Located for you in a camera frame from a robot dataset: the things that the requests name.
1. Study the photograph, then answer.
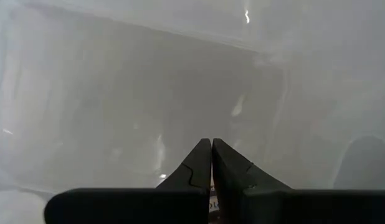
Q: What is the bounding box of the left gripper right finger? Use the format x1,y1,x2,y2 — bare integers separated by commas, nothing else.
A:
212,138,385,224

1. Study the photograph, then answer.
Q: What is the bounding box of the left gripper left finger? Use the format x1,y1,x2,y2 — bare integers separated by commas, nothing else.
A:
44,138,212,224

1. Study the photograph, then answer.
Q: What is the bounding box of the clear plastic bin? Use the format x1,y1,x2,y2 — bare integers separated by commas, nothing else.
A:
0,0,293,194

